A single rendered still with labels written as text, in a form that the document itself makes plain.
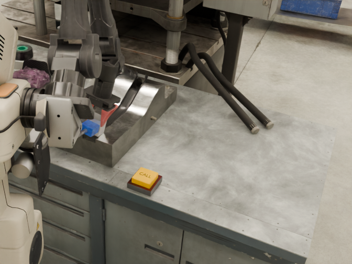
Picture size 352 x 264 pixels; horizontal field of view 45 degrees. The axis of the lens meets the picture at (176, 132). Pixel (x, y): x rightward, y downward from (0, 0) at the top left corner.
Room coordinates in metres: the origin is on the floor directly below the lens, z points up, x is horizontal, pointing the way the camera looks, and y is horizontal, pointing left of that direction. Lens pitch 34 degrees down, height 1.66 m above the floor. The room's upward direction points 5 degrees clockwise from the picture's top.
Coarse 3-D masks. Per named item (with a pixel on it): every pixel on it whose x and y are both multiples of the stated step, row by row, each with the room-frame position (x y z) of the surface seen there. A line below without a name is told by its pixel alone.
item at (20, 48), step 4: (20, 48) 1.56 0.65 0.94; (24, 48) 1.56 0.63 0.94; (28, 48) 1.55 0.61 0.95; (16, 52) 1.51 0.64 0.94; (20, 52) 1.51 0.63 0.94; (24, 52) 1.52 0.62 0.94; (28, 52) 1.53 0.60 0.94; (32, 52) 1.56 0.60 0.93; (16, 56) 1.51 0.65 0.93; (20, 56) 1.51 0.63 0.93; (24, 56) 1.51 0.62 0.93; (28, 56) 1.53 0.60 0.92; (32, 56) 1.55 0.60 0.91; (20, 60) 1.51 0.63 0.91
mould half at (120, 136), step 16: (128, 80) 1.39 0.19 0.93; (144, 96) 1.31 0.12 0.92; (160, 96) 1.36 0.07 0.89; (176, 96) 1.51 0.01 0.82; (96, 112) 1.23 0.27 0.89; (128, 112) 1.25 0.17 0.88; (144, 112) 1.25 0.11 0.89; (160, 112) 1.37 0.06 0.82; (112, 128) 1.13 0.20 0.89; (128, 128) 1.14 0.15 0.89; (144, 128) 1.24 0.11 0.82; (80, 144) 1.08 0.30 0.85; (96, 144) 1.06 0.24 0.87; (112, 144) 1.05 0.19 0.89; (128, 144) 1.14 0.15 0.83; (96, 160) 1.06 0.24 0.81; (112, 160) 1.04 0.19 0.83
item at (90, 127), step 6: (96, 114) 1.11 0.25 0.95; (90, 120) 1.09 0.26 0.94; (96, 120) 1.08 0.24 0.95; (84, 126) 1.05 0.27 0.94; (90, 126) 1.05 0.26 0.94; (96, 126) 1.06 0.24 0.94; (84, 132) 1.03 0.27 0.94; (90, 132) 1.04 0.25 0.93; (96, 132) 1.07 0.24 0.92; (102, 132) 1.09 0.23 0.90
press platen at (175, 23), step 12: (120, 0) 1.97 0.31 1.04; (132, 0) 1.98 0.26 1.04; (144, 0) 2.00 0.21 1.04; (156, 0) 2.02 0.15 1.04; (168, 0) 2.03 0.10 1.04; (192, 0) 2.08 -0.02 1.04; (132, 12) 1.93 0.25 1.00; (144, 12) 1.91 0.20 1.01; (156, 12) 1.86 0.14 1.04; (168, 12) 1.87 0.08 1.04; (168, 24) 1.77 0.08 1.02; (180, 24) 1.77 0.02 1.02
